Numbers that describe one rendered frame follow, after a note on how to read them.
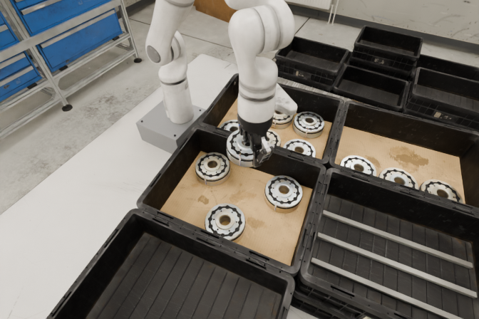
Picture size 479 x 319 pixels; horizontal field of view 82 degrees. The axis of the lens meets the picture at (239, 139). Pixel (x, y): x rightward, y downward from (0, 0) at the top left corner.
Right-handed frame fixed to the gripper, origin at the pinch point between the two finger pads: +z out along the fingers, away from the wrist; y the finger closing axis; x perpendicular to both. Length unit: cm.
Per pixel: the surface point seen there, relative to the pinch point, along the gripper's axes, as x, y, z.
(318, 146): 27.9, -5.8, 16.7
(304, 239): 2.5, 20.8, 8.0
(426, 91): 137, -35, 51
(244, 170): 1.6, -7.3, 16.9
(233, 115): 8.7, -31.2, 17.1
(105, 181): -40, -32, 30
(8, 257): -69, -17, 30
